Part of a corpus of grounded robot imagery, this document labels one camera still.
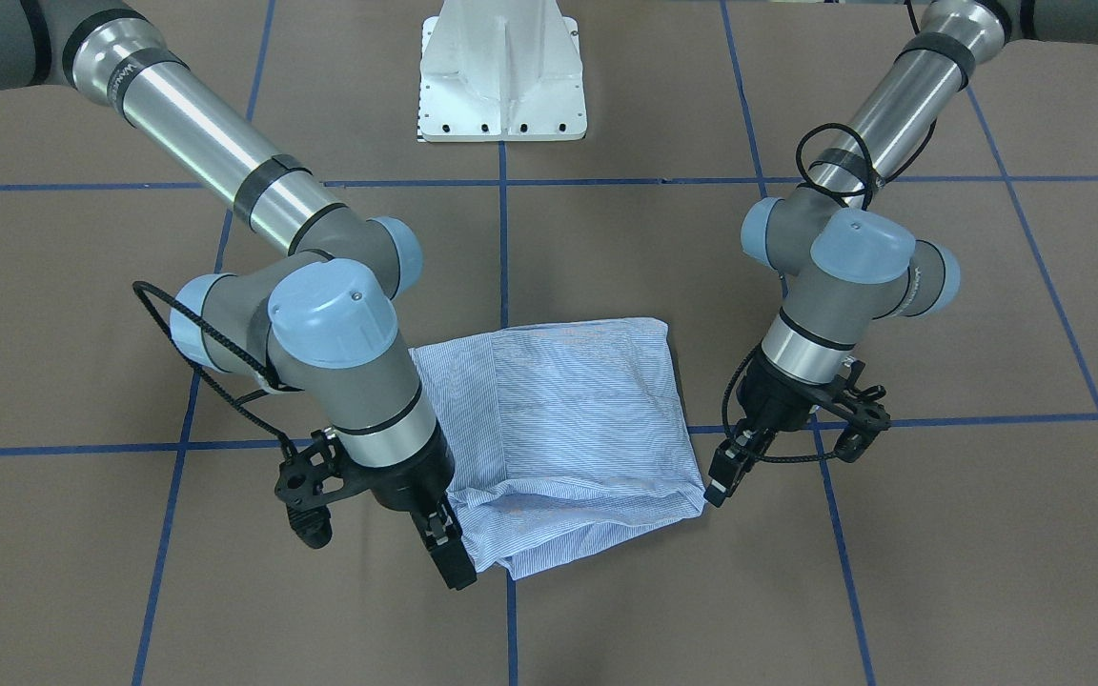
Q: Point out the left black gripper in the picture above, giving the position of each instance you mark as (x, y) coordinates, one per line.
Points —
(771, 403)

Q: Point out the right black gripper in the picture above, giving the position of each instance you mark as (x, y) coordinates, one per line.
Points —
(413, 481)

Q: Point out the light blue striped shirt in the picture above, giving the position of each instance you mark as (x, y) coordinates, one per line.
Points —
(568, 439)

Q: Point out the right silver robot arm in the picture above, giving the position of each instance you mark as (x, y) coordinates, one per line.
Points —
(309, 348)

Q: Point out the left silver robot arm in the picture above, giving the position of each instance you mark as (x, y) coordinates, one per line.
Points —
(851, 266)

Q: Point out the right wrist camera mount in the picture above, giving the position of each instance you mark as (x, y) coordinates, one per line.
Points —
(309, 480)

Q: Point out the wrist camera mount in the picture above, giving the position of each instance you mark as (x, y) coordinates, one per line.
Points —
(861, 409)
(309, 480)

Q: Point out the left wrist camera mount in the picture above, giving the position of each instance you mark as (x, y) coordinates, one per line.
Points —
(861, 409)

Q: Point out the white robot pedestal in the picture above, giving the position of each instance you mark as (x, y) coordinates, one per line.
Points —
(501, 71)

